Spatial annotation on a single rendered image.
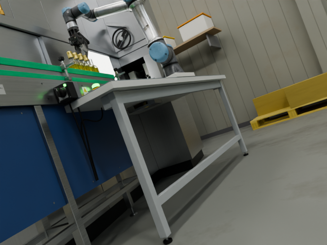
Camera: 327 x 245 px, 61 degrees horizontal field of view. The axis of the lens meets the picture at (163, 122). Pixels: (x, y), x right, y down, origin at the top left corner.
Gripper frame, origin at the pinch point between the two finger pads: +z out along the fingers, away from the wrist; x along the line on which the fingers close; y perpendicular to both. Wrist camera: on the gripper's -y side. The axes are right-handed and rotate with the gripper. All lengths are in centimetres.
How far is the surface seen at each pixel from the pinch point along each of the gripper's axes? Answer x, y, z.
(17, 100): 15, 89, 38
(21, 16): -15.4, 30.4, -28.9
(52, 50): -12.3, 16.1, -7.2
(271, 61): 145, -334, 24
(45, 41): -12.3, 20.7, -12.9
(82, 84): 15, 41, 29
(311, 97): 164, -227, 96
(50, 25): -15.4, 3.1, -30.5
